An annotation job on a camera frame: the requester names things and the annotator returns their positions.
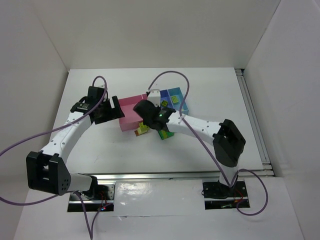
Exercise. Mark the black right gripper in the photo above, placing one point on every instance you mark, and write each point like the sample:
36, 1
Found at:
144, 110

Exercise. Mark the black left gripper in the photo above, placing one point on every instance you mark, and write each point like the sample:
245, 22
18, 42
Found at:
108, 111

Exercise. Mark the lime lego brick small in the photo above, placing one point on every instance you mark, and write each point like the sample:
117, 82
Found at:
164, 103

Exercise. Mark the lime lego brick long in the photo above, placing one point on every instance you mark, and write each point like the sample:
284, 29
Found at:
175, 100

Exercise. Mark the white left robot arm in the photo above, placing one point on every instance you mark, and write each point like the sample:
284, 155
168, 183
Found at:
46, 169

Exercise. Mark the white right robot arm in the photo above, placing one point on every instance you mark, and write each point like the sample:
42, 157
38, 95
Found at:
222, 140

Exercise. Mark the large pink bin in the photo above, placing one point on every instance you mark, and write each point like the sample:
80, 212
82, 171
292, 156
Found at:
131, 119

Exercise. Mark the yellow-green brown lego stack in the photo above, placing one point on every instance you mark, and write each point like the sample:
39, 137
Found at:
142, 129

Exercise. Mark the purple-blue bin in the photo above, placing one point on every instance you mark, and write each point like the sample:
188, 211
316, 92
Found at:
166, 95

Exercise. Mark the green yellow lego assembly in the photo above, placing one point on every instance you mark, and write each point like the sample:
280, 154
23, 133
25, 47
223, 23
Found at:
165, 134

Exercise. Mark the light blue bin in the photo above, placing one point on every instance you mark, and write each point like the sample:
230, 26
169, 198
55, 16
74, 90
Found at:
177, 91

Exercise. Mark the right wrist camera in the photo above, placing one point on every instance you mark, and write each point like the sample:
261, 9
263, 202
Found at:
166, 112

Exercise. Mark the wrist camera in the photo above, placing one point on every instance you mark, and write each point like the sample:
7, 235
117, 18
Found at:
166, 112
81, 107

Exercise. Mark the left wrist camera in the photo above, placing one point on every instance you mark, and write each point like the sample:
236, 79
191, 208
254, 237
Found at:
81, 107

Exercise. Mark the aluminium rail front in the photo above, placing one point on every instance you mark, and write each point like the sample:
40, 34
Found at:
156, 176

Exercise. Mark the aluminium rail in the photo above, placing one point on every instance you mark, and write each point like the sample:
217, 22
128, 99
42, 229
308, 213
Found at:
156, 176
265, 159

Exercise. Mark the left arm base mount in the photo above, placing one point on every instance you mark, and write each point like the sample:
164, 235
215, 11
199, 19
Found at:
103, 197

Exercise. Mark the aluminium rail right side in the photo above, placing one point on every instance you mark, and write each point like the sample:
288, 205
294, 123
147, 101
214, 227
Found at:
265, 159

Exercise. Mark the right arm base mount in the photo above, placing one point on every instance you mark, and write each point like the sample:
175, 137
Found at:
220, 197

